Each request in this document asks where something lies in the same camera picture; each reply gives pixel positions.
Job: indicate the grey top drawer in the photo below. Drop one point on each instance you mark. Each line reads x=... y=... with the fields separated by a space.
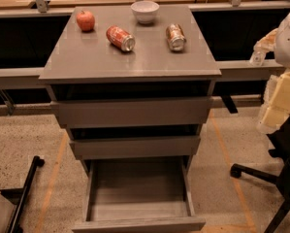
x=124 y=113

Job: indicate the grey open bottom drawer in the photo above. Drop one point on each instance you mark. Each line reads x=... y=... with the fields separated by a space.
x=138 y=195

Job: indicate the red coke can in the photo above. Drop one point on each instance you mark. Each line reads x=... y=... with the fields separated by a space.
x=120 y=38

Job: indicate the white bowl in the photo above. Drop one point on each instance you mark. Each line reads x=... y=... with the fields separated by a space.
x=145 y=12

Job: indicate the red apple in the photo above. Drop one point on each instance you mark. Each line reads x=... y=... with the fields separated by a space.
x=85 y=21

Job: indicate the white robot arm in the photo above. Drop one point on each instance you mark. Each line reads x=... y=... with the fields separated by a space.
x=282 y=44

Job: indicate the brown silver can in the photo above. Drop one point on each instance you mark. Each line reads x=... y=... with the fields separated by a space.
x=175 y=37

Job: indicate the black cart frame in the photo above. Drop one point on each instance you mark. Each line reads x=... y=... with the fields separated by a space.
x=13 y=200

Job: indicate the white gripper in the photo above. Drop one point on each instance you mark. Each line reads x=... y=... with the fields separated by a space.
x=289 y=44

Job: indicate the long grey bench rail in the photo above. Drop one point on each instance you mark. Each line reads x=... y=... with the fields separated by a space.
x=232 y=71

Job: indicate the grey drawer cabinet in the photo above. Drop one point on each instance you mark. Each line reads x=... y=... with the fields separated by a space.
x=88 y=67

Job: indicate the grey middle drawer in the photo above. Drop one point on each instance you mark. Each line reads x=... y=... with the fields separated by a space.
x=135 y=147

